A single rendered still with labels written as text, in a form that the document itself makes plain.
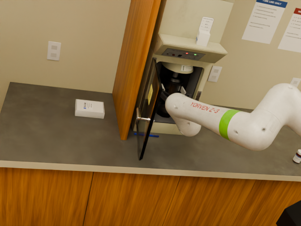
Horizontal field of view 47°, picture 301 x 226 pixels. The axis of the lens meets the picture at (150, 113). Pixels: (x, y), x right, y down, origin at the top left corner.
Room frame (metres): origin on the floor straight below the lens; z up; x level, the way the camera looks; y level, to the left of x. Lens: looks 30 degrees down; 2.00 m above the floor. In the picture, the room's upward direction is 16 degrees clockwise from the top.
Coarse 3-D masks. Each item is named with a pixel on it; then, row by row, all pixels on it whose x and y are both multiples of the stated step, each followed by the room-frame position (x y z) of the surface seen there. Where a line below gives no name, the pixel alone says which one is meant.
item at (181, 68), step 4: (164, 64) 1.68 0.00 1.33; (168, 64) 1.67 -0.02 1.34; (172, 64) 1.66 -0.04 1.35; (176, 64) 1.66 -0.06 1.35; (180, 64) 1.66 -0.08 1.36; (168, 68) 1.65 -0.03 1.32; (172, 68) 1.65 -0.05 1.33; (176, 68) 1.65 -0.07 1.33; (180, 68) 1.65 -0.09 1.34; (184, 68) 1.66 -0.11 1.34; (188, 68) 1.67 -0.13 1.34; (192, 68) 1.70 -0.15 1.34; (176, 72) 1.64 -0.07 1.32; (180, 72) 1.64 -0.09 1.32; (184, 72) 1.65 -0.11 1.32; (188, 72) 1.67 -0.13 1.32
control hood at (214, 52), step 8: (160, 40) 1.51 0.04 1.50; (168, 40) 1.51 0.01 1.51; (176, 40) 1.54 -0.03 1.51; (184, 40) 1.57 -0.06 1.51; (192, 40) 1.60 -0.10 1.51; (160, 48) 1.50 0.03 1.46; (176, 48) 1.51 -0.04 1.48; (184, 48) 1.51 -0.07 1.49; (192, 48) 1.51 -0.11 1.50; (200, 48) 1.53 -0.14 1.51; (208, 48) 1.55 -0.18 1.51; (216, 48) 1.58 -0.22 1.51; (208, 56) 1.58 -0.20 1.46; (216, 56) 1.59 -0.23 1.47
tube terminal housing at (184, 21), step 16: (176, 0) 1.59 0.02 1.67; (192, 0) 1.61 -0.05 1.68; (208, 0) 1.64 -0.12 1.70; (160, 16) 1.60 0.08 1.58; (176, 16) 1.60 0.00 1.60; (192, 16) 1.62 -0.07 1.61; (208, 16) 1.65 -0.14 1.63; (224, 16) 1.67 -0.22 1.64; (160, 32) 1.58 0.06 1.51; (176, 32) 1.60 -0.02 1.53; (192, 32) 1.63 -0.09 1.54; (192, 64) 1.64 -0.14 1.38; (208, 64) 1.67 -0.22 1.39; (144, 80) 1.60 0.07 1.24; (160, 128) 1.62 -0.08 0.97; (176, 128) 1.65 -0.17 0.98
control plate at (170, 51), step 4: (168, 48) 1.50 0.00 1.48; (164, 52) 1.53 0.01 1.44; (168, 52) 1.54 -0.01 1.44; (172, 52) 1.54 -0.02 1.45; (176, 52) 1.54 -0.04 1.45; (180, 52) 1.54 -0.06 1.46; (184, 52) 1.54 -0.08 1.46; (188, 52) 1.54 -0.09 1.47; (192, 52) 1.54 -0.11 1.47; (196, 52) 1.54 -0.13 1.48; (172, 56) 1.57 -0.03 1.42; (176, 56) 1.57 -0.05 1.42; (184, 56) 1.58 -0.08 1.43; (188, 56) 1.58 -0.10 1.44; (192, 56) 1.58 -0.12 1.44; (196, 56) 1.58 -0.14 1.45; (200, 56) 1.58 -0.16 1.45; (196, 60) 1.61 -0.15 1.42
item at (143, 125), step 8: (152, 72) 1.49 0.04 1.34; (152, 80) 1.44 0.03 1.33; (152, 88) 1.39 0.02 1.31; (160, 88) 1.27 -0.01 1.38; (144, 96) 1.54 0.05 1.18; (152, 96) 1.35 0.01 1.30; (144, 104) 1.48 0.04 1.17; (152, 104) 1.30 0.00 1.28; (144, 112) 1.43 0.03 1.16; (152, 112) 1.26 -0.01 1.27; (144, 128) 1.33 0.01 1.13; (144, 136) 1.29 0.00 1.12; (144, 144) 1.26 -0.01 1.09
